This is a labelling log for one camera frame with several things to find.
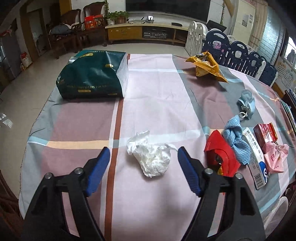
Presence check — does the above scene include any white blue medicine box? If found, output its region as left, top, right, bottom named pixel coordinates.
left=242, top=128, right=269, bottom=190

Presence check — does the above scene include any red wrapper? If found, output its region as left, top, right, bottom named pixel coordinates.
left=204, top=130, right=240, bottom=177

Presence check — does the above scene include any pink plastic wrapper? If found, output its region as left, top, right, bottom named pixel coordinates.
left=262, top=142, right=289, bottom=174

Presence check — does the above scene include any blue checkered cloth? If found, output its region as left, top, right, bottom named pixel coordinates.
left=222, top=115, right=250, bottom=165

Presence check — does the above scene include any red cigarette pack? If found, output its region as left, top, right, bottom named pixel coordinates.
left=253, top=123, right=278, bottom=148

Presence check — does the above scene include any white tissue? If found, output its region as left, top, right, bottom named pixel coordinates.
left=126, top=130, right=177, bottom=178

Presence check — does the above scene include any light blue face mask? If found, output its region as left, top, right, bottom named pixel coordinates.
left=237, top=89, right=255, bottom=120

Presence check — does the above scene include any yellow snack bag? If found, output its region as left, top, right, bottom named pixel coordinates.
left=186, top=51, right=228, bottom=83

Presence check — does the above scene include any striped plaid tablecloth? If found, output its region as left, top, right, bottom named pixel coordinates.
left=18, top=54, right=295, bottom=240

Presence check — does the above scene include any dark green tissue pack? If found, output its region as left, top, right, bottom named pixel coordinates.
left=56, top=50, right=128, bottom=99

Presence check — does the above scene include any navy white baby fence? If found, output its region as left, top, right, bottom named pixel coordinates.
left=185, top=21, right=278, bottom=87

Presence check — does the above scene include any dark wooden armchair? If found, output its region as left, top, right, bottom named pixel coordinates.
left=49, top=9, right=82, bottom=59

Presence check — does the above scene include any wooden TV cabinet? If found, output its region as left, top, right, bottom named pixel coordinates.
left=105, top=23, right=188, bottom=45

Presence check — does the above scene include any red gift box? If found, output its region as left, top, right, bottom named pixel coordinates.
left=84, top=15, right=104, bottom=30

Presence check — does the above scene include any white floor air conditioner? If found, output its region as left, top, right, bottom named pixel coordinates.
left=231, top=0, right=256, bottom=45

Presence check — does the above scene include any large black television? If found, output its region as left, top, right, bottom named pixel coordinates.
left=126, top=0, right=211, bottom=21

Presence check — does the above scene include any potted green plant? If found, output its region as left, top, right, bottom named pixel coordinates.
left=105, top=11, right=129, bottom=25

